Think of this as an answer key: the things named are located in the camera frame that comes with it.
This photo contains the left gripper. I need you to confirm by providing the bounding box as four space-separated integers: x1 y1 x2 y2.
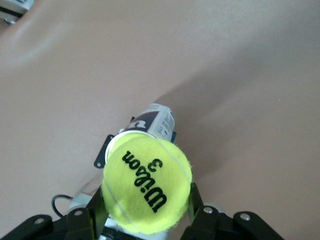
94 134 168 240

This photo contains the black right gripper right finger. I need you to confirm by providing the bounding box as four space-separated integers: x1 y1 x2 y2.
183 183 225 240

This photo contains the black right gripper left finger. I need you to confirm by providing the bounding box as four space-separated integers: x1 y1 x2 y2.
65 188 107 240

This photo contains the Wilson tennis ball can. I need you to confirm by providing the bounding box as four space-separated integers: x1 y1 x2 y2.
104 102 177 161

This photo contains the yellow Wilson print tennis ball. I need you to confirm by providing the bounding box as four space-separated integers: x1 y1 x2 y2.
100 132 194 236

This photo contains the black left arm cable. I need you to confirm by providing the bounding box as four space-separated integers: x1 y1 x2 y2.
51 194 74 219

